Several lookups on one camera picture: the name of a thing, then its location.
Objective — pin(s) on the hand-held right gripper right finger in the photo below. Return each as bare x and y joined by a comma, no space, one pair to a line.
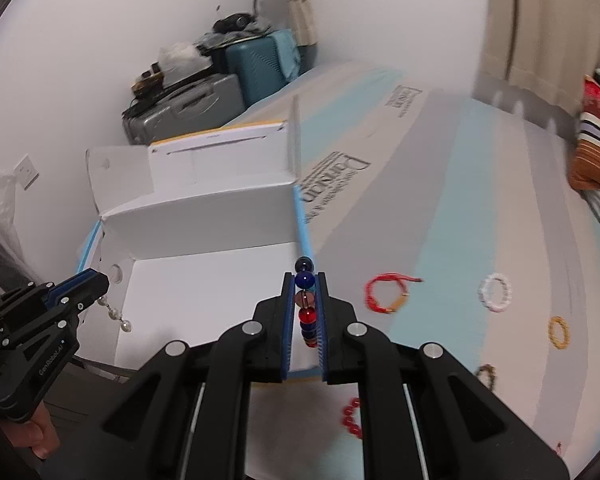
322,330

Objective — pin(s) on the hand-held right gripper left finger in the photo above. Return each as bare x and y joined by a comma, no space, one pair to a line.
286,330

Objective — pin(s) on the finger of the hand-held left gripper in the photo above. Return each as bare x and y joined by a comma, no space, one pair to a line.
92,290
67,284

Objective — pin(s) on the white cardboard box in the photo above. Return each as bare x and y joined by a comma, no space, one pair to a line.
205,300

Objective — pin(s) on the person's left hand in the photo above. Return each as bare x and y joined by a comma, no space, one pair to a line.
35,435

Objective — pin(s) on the plastic-wrapped mattress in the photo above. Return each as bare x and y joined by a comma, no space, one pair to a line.
455,185

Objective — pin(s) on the grey suitcase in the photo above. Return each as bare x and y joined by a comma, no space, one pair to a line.
180,105

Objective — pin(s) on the white plastic bag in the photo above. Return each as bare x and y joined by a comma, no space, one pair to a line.
180,55

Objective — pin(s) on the teal suitcase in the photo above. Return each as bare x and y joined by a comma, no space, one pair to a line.
255,65

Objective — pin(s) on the light blue cloth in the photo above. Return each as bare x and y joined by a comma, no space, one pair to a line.
287,52

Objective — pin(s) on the black bag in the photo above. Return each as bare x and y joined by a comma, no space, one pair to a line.
232,22

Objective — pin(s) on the narrow beige curtain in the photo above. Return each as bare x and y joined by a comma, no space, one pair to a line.
300,10

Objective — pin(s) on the striped folded blanket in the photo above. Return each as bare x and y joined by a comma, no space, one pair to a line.
595,155

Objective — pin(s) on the wide beige curtain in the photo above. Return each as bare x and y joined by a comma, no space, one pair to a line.
530,20

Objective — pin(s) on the white wall socket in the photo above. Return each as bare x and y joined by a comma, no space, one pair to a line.
26,171

